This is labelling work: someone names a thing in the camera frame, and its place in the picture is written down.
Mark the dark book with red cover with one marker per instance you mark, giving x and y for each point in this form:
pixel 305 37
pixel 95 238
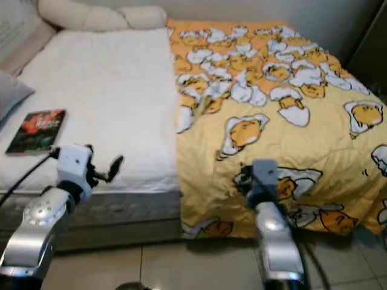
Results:
pixel 36 130

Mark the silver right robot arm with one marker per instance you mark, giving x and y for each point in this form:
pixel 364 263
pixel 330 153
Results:
pixel 275 235

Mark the grey bed base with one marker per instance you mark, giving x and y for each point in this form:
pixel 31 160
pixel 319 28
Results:
pixel 127 232

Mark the grey pillow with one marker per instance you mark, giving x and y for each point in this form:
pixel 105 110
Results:
pixel 12 96

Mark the white printed headboard panel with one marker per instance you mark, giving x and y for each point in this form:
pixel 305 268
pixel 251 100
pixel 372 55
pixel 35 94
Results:
pixel 15 24

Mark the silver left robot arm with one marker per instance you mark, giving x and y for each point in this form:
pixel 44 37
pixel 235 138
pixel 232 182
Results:
pixel 39 217

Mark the beige twisted bolster pillow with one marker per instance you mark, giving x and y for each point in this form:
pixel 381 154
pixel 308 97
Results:
pixel 91 15

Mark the dark wooden cabinet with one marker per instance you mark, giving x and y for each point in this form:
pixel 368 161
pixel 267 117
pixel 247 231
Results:
pixel 372 54

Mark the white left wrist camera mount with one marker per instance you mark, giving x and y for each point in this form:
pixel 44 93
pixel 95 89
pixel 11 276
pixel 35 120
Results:
pixel 74 162

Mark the yellow egg cartoon blanket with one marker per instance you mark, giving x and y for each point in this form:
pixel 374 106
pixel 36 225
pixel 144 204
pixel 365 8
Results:
pixel 254 60

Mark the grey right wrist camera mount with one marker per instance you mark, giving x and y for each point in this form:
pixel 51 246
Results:
pixel 266 175

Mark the white quilted mattress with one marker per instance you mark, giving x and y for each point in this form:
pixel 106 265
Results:
pixel 109 90

